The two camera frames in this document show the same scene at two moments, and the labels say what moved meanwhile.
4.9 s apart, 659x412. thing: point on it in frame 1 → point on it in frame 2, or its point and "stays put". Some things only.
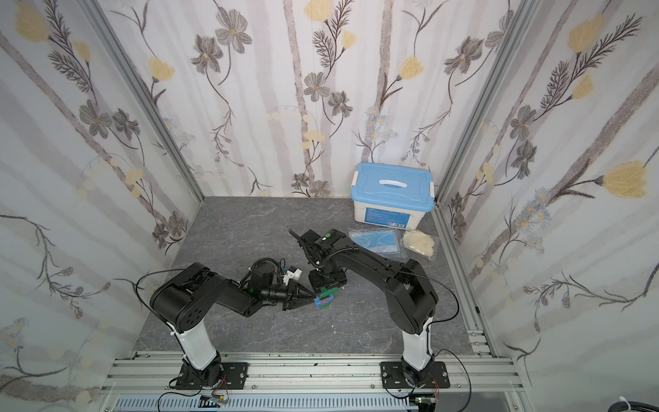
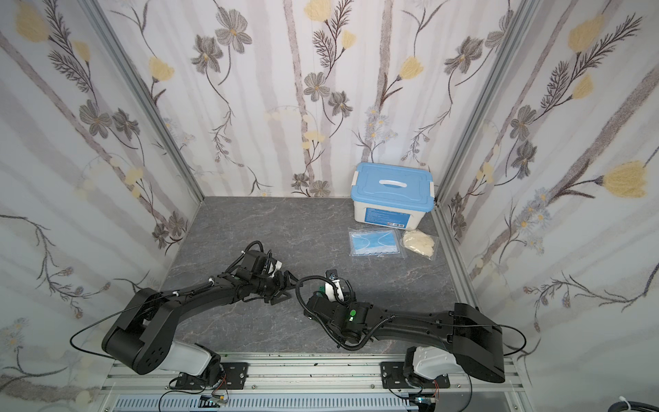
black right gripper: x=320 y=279 → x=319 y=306
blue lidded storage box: x=391 y=195 stays put
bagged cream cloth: x=420 y=241 stays put
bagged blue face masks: x=387 y=241 stays put
